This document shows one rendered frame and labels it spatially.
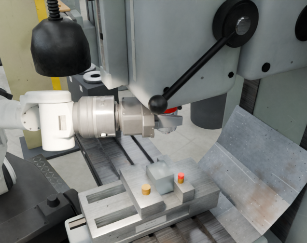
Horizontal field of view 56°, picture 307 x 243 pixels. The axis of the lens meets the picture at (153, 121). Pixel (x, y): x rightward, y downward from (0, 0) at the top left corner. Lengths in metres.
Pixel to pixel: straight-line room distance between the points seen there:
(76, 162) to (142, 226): 1.75
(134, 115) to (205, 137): 2.13
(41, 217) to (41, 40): 1.04
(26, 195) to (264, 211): 1.03
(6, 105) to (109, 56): 0.34
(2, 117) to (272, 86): 0.71
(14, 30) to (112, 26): 1.79
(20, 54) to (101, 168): 1.48
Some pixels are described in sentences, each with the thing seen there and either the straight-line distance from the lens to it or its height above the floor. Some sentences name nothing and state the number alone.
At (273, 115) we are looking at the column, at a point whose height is 1.12.
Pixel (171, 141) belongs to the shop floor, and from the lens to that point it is 2.59.
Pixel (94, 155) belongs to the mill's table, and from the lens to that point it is 1.03.
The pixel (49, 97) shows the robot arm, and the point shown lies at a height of 1.30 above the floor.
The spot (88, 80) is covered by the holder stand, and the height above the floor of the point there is 1.13.
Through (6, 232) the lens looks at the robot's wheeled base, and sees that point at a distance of 1.34.
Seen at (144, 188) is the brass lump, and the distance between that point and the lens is 0.71.
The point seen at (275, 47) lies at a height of 1.40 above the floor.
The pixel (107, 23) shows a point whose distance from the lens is 0.48.
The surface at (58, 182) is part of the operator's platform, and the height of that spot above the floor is 0.40.
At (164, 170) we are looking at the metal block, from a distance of 0.75.
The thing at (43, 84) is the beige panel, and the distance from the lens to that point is 2.40.
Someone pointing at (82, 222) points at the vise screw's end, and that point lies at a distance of 0.77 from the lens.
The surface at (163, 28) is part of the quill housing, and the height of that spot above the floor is 1.46.
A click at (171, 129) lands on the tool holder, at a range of 0.62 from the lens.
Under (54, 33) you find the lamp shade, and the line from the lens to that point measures 0.37.
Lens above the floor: 1.57
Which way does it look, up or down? 33 degrees down
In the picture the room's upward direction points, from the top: straight up
